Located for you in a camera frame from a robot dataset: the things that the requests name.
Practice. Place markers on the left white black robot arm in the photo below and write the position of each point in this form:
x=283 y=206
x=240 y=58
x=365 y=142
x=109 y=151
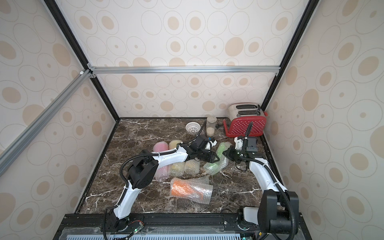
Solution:
x=139 y=171

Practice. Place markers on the red toaster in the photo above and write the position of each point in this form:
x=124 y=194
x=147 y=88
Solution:
x=239 y=116

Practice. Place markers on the yellow bubble wrapped glass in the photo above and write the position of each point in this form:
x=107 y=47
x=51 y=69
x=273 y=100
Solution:
x=177 y=169

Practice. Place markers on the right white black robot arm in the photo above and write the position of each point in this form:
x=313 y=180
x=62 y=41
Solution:
x=278 y=212

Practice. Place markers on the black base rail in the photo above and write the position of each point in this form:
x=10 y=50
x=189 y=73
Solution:
x=218 y=226

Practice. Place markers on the white sink strainer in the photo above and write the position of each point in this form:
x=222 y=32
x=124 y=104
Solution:
x=193 y=128

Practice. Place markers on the beige bubble wrapped glass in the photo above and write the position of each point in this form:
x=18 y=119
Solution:
x=192 y=167

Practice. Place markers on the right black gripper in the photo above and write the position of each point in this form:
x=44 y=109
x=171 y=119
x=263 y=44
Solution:
x=235 y=154

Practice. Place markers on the horizontal aluminium rail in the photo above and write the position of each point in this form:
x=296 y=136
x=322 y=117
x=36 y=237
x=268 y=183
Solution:
x=185 y=70

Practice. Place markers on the orange bubble wrapped glass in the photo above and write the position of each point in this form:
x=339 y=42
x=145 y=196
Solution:
x=198 y=190

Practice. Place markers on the left diagonal aluminium rail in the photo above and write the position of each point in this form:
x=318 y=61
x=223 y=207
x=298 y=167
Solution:
x=26 y=137

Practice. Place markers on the clear jar with powder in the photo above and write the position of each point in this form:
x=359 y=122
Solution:
x=211 y=125

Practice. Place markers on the clear bubble wrap sheet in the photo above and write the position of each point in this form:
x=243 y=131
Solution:
x=219 y=160

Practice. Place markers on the pink bubble wrapped glass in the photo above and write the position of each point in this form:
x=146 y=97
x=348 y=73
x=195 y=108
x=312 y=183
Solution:
x=163 y=172

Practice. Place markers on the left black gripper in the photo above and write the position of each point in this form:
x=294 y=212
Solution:
x=211 y=157

